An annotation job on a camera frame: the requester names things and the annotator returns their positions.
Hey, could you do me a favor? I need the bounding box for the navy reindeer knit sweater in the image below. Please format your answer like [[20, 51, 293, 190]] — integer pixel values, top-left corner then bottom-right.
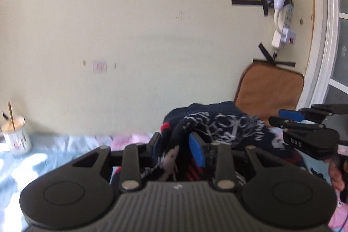
[[140, 101, 306, 182]]

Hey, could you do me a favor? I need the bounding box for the person's right hand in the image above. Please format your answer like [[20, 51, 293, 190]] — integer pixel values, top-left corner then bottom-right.
[[328, 160, 345, 192]]

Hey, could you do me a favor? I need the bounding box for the brown seat cushion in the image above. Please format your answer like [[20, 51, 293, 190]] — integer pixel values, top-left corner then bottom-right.
[[234, 62, 304, 125]]

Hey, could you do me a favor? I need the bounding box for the white plug adapter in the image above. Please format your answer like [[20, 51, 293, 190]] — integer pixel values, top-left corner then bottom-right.
[[271, 28, 297, 49]]

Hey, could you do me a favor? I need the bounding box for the blue Peppa Pig bedsheet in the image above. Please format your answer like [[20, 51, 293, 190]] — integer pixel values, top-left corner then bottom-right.
[[8, 146, 347, 231]]

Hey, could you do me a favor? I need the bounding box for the white power strip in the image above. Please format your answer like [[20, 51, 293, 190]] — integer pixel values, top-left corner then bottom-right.
[[284, 0, 294, 29]]

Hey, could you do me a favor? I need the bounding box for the white enamel mug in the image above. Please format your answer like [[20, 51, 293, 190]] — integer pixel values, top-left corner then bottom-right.
[[1, 115, 32, 155]]

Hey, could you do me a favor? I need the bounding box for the wooden stick in mug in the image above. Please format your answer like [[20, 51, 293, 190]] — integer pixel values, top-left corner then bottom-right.
[[8, 102, 16, 131]]

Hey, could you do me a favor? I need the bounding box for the white door frame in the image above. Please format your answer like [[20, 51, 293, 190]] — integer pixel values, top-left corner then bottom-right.
[[297, 0, 347, 108]]

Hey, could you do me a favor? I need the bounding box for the pink wall sticker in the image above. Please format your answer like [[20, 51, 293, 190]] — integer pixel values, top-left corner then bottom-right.
[[92, 60, 107, 73]]

